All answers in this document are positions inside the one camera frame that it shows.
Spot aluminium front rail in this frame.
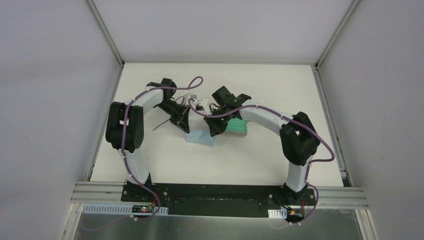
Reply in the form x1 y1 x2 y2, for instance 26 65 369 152
71 181 369 210

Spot blue cleaning cloth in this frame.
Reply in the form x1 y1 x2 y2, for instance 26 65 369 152
185 130 215 147

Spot thin-frame sunglasses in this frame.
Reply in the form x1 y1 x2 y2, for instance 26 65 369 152
152 119 170 131

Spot right white cable duct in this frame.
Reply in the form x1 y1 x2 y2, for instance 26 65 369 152
267 208 287 219

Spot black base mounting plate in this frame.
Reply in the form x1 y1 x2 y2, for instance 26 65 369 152
121 182 316 218

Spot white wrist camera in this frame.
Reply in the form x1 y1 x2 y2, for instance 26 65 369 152
194 98 210 113
184 93 197 101

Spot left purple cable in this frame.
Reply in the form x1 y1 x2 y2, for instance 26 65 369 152
80 76 204 232

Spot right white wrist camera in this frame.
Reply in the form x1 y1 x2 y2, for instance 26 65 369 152
194 98 210 113

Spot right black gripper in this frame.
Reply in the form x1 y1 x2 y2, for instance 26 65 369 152
204 106 232 137

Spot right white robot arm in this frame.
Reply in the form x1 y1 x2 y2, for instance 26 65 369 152
204 86 320 205

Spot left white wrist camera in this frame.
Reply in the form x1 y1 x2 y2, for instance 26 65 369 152
184 93 197 101

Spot white cable duct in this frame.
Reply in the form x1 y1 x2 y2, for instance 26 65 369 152
82 203 158 216
267 208 287 219

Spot left white cable duct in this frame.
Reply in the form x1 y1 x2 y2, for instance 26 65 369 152
82 203 158 216

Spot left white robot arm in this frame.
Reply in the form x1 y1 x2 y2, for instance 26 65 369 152
105 78 190 203

